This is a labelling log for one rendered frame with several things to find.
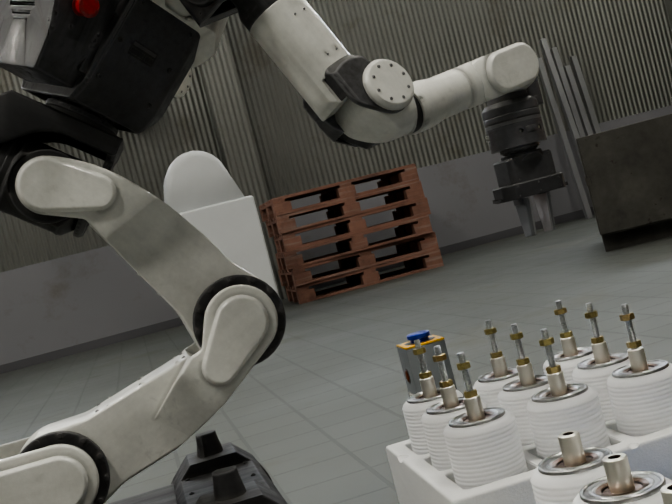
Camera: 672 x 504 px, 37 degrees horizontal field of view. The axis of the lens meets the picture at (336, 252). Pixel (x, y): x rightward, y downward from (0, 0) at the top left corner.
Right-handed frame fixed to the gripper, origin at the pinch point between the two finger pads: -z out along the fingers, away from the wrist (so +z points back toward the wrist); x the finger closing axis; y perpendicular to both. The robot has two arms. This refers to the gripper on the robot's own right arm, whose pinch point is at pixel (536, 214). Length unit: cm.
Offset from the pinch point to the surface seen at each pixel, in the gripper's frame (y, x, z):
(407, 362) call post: 20.1, -18.3, -19.2
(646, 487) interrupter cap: -61, -39, -23
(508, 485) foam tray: -24.2, -31.0, -30.2
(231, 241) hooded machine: 518, 124, 14
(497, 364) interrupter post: 2.2, -12.2, -20.9
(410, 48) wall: 741, 431, 160
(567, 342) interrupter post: -0.9, -0.7, -20.6
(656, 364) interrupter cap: -23.8, -4.0, -22.7
